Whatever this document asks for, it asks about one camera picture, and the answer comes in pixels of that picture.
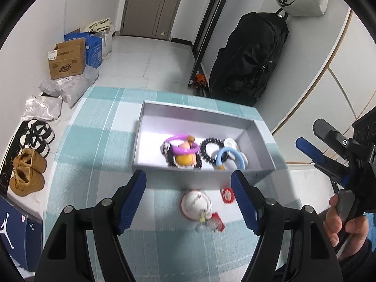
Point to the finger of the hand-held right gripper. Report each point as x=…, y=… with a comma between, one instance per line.
x=311, y=151
x=327, y=130

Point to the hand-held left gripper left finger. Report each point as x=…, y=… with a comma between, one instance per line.
x=132, y=202

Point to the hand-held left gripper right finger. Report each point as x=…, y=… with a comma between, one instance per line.
x=245, y=202

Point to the white round badge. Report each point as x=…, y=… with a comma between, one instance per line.
x=192, y=205

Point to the grey cardboard box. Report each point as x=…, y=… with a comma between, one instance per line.
x=182, y=179

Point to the yellow cartoon figure charm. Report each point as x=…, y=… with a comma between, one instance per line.
x=185, y=160

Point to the person's right forearm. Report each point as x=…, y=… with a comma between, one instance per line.
x=359, y=261

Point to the person's right hand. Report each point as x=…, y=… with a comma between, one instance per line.
x=352, y=226

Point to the white bedding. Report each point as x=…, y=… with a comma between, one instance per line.
x=308, y=185

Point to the clear red hair clip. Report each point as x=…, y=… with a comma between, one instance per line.
x=212, y=223

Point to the white panel with gold trim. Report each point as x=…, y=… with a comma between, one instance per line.
x=323, y=79

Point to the teal checked tablecloth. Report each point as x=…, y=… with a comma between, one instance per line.
x=97, y=141

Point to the black backpack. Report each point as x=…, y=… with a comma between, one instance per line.
x=249, y=61

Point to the brown boots pair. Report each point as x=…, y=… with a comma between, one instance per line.
x=26, y=173

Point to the blue shoe box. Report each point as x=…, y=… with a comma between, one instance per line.
x=14, y=229

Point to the grey plastic bags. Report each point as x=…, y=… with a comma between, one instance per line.
x=73, y=89

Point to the white plastic bag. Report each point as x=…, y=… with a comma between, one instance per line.
x=42, y=108

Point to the small orange object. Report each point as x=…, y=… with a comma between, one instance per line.
x=199, y=80

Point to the brown cardboard box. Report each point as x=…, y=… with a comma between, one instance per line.
x=66, y=64

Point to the black tripod stand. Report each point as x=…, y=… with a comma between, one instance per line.
x=205, y=35

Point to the tall blue carton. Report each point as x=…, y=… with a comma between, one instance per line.
x=94, y=51

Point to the open blue carton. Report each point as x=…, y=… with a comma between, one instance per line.
x=72, y=36

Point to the cream tote bag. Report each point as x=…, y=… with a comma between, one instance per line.
x=101, y=28

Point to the grey door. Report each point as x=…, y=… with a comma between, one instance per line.
x=152, y=6

